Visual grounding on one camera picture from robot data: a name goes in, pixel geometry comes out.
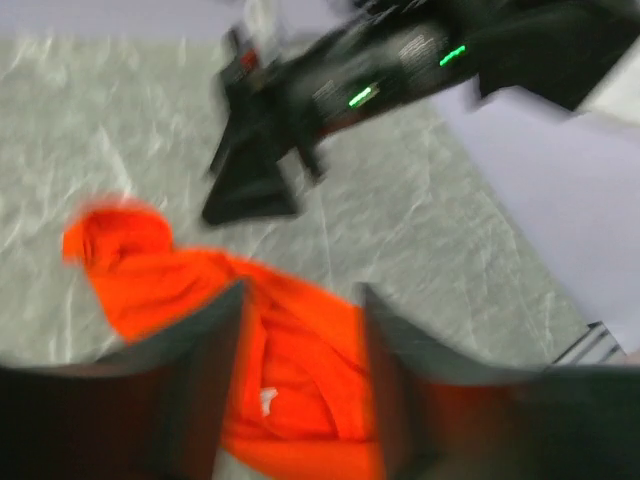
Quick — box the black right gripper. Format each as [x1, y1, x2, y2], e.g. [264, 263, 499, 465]
[201, 24, 450, 227]

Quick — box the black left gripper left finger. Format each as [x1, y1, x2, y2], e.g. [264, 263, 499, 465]
[1, 283, 245, 479]

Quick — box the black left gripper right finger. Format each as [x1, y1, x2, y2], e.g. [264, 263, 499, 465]
[361, 285, 639, 479]

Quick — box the orange t-shirt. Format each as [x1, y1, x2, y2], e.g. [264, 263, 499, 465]
[62, 200, 383, 479]

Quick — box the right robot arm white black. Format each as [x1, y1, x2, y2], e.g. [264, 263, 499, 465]
[201, 1, 639, 226]

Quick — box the aluminium frame rail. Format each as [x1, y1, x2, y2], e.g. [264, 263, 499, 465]
[553, 322, 626, 365]

